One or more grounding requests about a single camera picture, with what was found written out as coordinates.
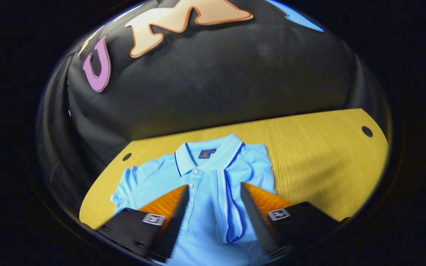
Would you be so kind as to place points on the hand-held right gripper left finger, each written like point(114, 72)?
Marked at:
point(176, 229)

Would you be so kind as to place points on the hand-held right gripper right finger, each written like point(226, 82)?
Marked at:
point(259, 225)

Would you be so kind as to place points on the light blue T-shirt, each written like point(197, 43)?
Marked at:
point(205, 207)

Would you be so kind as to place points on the black backdrop cloth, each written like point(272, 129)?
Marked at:
point(216, 81)

